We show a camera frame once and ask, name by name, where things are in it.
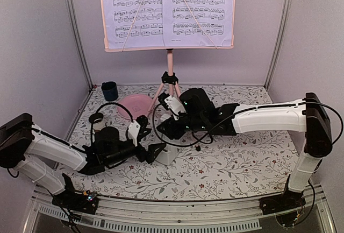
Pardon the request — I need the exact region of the pink plate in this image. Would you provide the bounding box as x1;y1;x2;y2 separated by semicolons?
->
118;94;153;119

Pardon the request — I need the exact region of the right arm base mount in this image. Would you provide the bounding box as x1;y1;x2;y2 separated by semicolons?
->
259;189;306;215

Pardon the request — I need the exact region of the pink music stand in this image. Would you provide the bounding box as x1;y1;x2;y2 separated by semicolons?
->
98;0;237;152

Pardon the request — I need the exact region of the front aluminium rail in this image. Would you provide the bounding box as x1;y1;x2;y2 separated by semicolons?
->
23;185;339;232

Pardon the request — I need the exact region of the white metronome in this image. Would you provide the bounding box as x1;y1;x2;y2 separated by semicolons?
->
155;132;181;166

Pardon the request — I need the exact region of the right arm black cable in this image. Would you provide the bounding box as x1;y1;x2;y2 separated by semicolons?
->
152;102;344;147

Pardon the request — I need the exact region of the left aluminium frame post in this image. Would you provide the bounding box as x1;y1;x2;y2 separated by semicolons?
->
66;0;94;90

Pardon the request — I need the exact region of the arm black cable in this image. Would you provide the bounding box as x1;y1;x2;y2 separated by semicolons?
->
90;102;135;147
152;102;344;147

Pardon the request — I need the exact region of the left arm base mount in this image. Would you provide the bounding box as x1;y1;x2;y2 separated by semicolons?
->
52;173;99;215

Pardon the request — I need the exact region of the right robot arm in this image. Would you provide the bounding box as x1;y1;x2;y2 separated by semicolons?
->
157;88;333;209

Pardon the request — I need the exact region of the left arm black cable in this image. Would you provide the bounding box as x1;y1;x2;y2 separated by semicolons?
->
90;102;135;147

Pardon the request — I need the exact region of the right aluminium frame post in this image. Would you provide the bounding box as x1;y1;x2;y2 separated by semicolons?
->
264;0;292;90

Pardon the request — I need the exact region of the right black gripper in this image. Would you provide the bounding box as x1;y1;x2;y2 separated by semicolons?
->
156;114;207;140

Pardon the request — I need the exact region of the dark blue mug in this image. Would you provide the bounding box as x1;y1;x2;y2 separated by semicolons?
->
101;81;118;102

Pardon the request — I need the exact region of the aluminium frame post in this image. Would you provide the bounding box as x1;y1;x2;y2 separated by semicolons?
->
264;0;292;90
66;0;94;90

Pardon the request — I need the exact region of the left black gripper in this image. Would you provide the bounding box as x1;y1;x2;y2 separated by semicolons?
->
105;138;167;167

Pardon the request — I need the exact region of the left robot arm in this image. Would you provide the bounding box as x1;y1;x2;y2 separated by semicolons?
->
1;113;166;208

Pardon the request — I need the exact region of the paper coffee cup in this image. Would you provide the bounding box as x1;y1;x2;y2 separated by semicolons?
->
89;112;106;132

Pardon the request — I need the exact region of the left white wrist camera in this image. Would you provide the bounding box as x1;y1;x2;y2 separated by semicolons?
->
127;120;141;147

